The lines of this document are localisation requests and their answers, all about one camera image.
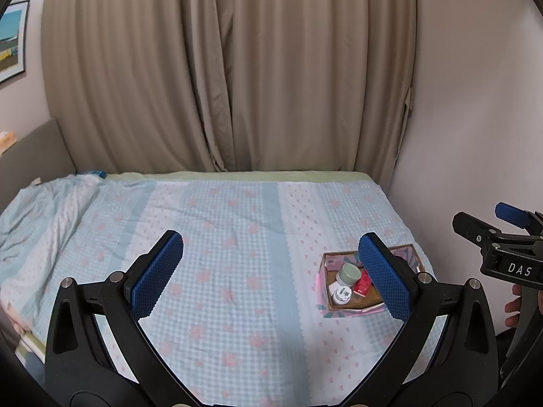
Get white bottle green label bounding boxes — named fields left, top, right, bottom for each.
left=331, top=283, right=353, bottom=306

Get grey jar black lid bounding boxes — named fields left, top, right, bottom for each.
left=336, top=263, right=362, bottom=289

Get person's right hand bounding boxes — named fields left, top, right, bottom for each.
left=504, top=284, right=522, bottom=328

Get red rectangular box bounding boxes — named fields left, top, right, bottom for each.
left=353, top=269, right=372, bottom=298

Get cardboard box pink flaps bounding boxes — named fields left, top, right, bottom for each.
left=315, top=243, right=427, bottom=318

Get blue pink patterned bedspread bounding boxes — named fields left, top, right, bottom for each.
left=1, top=175, right=415, bottom=406

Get grey headboard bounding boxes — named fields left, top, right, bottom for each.
left=0, top=119, right=76, bottom=211

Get light green mattress sheet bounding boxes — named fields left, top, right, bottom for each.
left=106, top=171, right=372, bottom=183

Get beige curtain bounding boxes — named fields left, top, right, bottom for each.
left=41, top=0, right=417, bottom=188

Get framed wall picture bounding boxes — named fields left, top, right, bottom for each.
left=0, top=0, right=30, bottom=84

